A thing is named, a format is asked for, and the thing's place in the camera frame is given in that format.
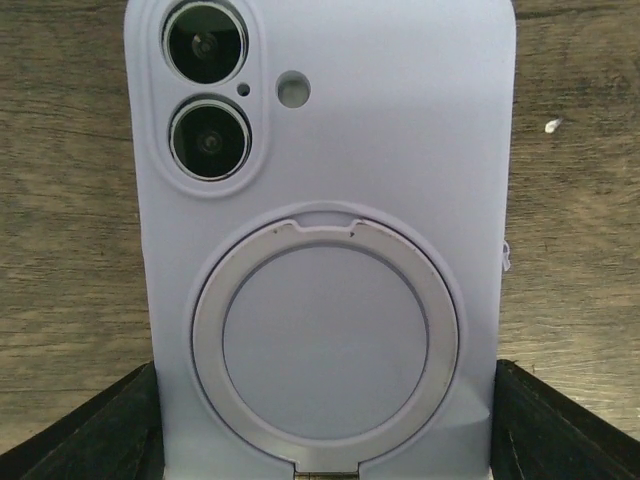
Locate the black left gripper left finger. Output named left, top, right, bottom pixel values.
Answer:
left=19, top=362, right=165, bottom=479

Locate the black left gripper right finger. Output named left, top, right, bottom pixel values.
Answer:
left=492, top=359, right=639, bottom=480

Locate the lavender phone case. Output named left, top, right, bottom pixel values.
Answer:
left=123, top=1, right=517, bottom=479

